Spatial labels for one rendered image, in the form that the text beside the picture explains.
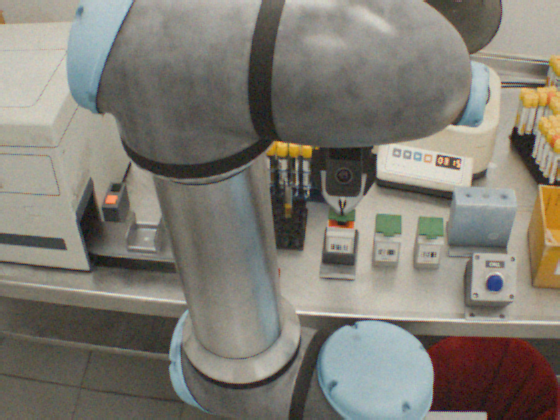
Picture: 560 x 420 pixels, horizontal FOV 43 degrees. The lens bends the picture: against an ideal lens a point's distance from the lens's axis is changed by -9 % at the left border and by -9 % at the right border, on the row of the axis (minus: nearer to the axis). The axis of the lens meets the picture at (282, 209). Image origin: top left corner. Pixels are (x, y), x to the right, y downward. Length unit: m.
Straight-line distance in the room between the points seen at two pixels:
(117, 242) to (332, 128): 0.79
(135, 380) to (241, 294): 1.52
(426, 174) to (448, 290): 0.22
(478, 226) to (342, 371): 0.52
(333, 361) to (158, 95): 0.37
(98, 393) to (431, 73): 1.78
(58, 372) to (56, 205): 1.14
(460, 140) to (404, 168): 0.11
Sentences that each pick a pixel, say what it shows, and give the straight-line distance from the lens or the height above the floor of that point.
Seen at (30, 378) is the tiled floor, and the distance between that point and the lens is 2.21.
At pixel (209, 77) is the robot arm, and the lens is 0.43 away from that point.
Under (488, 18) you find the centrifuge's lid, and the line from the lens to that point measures 1.49.
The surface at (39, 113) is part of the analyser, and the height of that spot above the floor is 1.18.
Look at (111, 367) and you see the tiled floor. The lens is 2.17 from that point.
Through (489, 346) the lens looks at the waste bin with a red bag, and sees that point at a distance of 1.70.
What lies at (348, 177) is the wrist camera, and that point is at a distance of 0.96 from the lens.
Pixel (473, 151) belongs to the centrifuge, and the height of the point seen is 0.95.
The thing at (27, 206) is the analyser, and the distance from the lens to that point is 1.14.
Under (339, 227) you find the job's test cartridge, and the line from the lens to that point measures 1.12.
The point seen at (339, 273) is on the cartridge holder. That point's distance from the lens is 1.15.
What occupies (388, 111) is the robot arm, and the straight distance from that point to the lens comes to 0.43.
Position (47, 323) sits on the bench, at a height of 0.27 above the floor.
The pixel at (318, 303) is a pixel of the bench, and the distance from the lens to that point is 1.12.
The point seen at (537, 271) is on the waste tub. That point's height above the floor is 0.91.
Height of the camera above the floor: 1.75
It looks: 44 degrees down
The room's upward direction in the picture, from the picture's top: 1 degrees counter-clockwise
